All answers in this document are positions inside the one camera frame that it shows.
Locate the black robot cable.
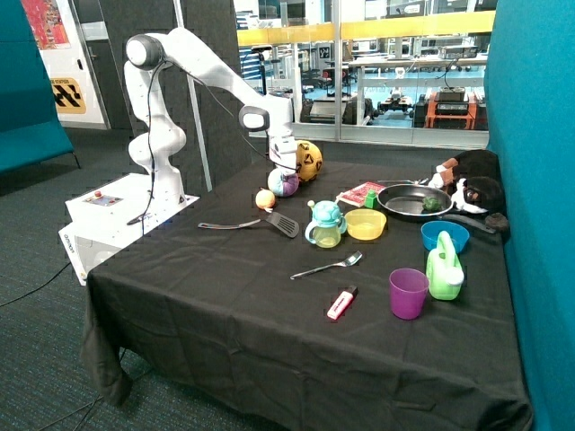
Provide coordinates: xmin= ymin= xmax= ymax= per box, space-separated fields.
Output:
xmin=126 ymin=60 xmax=297 ymax=237

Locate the red book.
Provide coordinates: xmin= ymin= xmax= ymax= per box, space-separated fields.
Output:
xmin=336 ymin=181 xmax=385 ymax=207

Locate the pink purple white plush ball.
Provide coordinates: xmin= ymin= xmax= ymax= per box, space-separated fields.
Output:
xmin=267 ymin=168 xmax=299 ymax=198

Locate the yellow plastic bowl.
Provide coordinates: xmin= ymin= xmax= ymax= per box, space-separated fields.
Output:
xmin=345 ymin=208 xmax=387 ymax=241

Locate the plush dog toy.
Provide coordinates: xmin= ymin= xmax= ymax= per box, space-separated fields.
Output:
xmin=429 ymin=149 xmax=509 ymax=233

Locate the red wall poster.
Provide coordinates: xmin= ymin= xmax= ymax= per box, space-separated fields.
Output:
xmin=21 ymin=0 xmax=71 ymax=50

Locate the purple plastic cup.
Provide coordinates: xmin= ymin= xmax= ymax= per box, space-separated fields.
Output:
xmin=389 ymin=268 xmax=429 ymax=321

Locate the teal sofa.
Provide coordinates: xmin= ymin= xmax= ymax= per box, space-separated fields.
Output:
xmin=0 ymin=1 xmax=75 ymax=173

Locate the pink highlighter marker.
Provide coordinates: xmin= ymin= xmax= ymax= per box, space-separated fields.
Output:
xmin=326 ymin=286 xmax=358 ymax=321

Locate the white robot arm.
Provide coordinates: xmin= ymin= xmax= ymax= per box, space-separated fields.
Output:
xmin=124 ymin=27 xmax=297 ymax=204

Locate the blue plastic bowl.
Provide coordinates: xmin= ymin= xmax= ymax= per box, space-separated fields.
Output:
xmin=420 ymin=220 xmax=471 ymax=253

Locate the green toy watering can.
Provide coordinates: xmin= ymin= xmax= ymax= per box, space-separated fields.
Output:
xmin=426 ymin=231 xmax=464 ymax=301

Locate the silver fork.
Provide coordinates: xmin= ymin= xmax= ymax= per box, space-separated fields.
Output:
xmin=290 ymin=251 xmax=363 ymax=279

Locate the black frying pan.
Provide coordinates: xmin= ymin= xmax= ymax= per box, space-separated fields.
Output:
xmin=377 ymin=184 xmax=497 ymax=234

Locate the small orange foam ball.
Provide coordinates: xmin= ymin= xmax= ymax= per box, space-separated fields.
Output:
xmin=254 ymin=189 xmax=276 ymax=213

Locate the teal yellow sippy cup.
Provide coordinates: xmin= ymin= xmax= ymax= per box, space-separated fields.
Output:
xmin=305 ymin=200 xmax=347 ymax=249

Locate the yellow black sign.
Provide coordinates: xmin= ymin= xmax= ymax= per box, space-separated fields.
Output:
xmin=50 ymin=77 xmax=86 ymax=115

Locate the teal partition wall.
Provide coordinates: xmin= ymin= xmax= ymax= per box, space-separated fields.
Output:
xmin=485 ymin=1 xmax=574 ymax=430

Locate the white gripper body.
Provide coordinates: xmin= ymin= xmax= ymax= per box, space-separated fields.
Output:
xmin=269 ymin=136 xmax=297 ymax=175

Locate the green broccoli toy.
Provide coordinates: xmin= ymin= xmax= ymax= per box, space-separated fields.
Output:
xmin=422 ymin=197 xmax=443 ymax=213

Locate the yellow black soccer ball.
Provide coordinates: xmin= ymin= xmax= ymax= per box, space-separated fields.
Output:
xmin=296 ymin=140 xmax=323 ymax=182

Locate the black tablecloth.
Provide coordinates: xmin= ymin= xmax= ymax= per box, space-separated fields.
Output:
xmin=81 ymin=161 xmax=535 ymax=430

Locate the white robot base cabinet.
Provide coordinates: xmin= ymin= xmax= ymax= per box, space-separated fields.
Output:
xmin=58 ymin=173 xmax=199 ymax=286

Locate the green toy block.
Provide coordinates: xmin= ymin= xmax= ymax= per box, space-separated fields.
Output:
xmin=364 ymin=189 xmax=378 ymax=209

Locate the black slotted spatula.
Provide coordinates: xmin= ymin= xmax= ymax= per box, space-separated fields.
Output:
xmin=198 ymin=213 xmax=300 ymax=239

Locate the black tripod stand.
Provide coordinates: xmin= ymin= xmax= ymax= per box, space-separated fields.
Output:
xmin=251 ymin=44 xmax=272 ymax=95

